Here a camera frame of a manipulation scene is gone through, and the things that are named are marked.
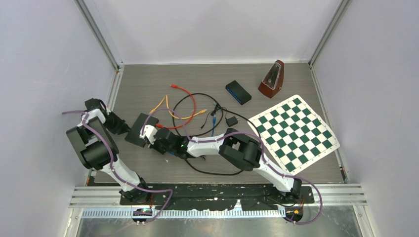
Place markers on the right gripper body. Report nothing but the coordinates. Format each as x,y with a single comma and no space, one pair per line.
157,147

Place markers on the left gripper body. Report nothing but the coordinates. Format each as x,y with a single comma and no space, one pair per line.
115,124

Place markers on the dark grey network switch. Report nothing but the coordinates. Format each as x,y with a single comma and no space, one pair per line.
134,135

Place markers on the black power adapter with cord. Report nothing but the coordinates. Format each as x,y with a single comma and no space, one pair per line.
229,121

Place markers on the small black blue switch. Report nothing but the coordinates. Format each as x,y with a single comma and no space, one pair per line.
238,92

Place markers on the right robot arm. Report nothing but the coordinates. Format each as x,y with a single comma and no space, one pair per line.
244,150

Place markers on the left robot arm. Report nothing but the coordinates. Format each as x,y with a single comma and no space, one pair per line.
91,139

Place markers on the brown metronome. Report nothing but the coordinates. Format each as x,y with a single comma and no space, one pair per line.
273,81

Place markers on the green white chessboard mat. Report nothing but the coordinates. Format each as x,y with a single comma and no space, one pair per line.
294,134

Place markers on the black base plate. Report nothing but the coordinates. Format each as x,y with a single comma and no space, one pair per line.
215,197

